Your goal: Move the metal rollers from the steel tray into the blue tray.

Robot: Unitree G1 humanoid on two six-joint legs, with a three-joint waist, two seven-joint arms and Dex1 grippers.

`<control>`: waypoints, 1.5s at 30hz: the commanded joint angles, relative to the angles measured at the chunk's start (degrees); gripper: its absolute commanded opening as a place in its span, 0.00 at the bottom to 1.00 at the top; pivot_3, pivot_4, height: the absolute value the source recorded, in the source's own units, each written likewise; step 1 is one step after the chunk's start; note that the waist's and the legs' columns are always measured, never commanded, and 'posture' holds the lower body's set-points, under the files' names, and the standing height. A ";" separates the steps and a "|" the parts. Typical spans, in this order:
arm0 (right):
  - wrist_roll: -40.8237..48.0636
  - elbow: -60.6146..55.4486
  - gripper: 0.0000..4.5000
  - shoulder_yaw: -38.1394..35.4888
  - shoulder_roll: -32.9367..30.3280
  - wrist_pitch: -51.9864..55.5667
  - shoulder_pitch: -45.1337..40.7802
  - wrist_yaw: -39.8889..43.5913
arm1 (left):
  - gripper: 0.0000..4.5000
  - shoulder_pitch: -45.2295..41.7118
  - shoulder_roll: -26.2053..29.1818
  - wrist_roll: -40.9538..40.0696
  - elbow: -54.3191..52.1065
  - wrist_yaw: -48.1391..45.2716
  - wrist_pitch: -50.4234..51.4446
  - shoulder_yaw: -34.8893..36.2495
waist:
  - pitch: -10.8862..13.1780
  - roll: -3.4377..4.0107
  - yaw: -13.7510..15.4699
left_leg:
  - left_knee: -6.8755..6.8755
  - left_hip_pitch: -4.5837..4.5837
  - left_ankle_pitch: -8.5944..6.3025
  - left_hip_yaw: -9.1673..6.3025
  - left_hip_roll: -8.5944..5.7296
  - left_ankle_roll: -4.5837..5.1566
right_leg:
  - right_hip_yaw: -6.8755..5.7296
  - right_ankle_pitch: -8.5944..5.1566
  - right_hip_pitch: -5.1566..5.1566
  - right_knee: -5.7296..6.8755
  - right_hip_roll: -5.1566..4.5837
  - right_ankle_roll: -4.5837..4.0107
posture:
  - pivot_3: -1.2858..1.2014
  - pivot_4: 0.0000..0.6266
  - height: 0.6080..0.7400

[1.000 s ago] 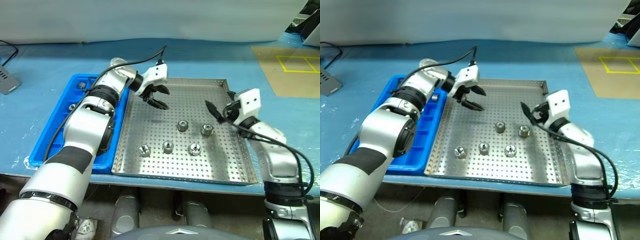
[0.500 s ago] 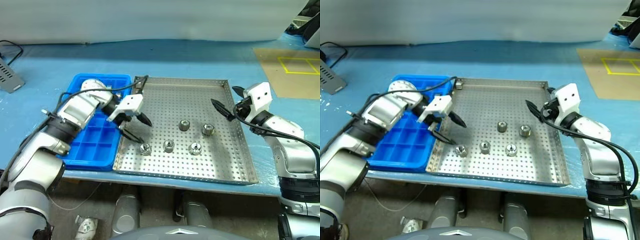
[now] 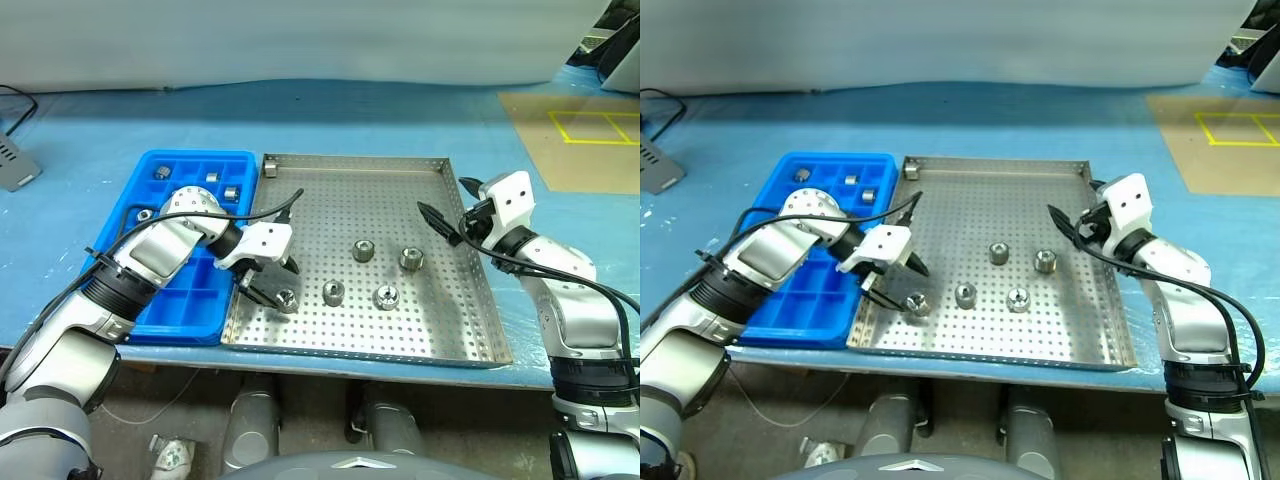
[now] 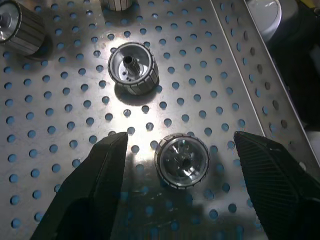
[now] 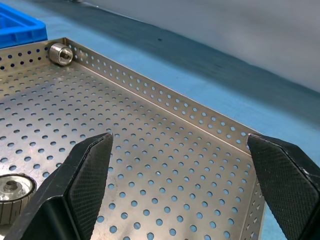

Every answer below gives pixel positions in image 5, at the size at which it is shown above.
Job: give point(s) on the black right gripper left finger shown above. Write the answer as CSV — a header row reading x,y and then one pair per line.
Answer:
x,y
75,190

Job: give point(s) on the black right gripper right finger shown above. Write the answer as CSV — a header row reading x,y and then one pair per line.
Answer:
x,y
287,190

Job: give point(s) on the silver metal roller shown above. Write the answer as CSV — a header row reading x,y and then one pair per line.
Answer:
x,y
22,186
58,53

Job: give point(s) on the perforated steel tray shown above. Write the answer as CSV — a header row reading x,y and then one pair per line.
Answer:
x,y
150,140

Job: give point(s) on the blue plastic compartment tray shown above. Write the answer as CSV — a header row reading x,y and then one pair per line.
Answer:
x,y
27,32

